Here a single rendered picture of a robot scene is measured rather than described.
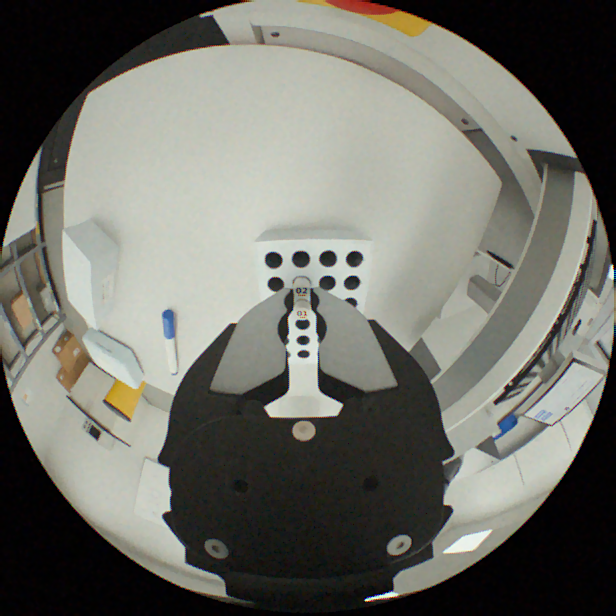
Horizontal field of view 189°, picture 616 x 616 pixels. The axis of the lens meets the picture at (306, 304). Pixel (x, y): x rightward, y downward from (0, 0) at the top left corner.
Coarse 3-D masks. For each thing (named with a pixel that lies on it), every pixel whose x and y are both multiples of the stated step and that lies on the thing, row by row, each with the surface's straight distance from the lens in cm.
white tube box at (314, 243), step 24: (264, 240) 13; (288, 240) 13; (312, 240) 13; (336, 240) 13; (360, 240) 13; (264, 264) 13; (288, 264) 13; (312, 264) 13; (336, 264) 13; (360, 264) 14; (264, 288) 14; (336, 288) 14; (360, 288) 15; (312, 312) 15; (288, 336) 17; (312, 336) 17; (288, 360) 19; (312, 360) 19
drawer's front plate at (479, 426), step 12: (480, 408) 43; (468, 420) 36; (480, 420) 40; (492, 420) 46; (456, 432) 31; (468, 432) 34; (480, 432) 38; (492, 432) 43; (456, 444) 30; (468, 444) 33; (456, 456) 29
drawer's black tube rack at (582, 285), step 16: (592, 224) 27; (592, 240) 26; (592, 256) 29; (576, 288) 24; (576, 304) 29; (560, 320) 23; (560, 336) 30; (544, 352) 22; (528, 368) 23; (512, 384) 23; (528, 384) 39
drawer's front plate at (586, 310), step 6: (588, 300) 51; (582, 306) 54; (588, 306) 51; (594, 306) 51; (582, 312) 58; (588, 312) 54; (576, 318) 66; (582, 318) 61; (588, 318) 57; (582, 324) 66; (582, 330) 70
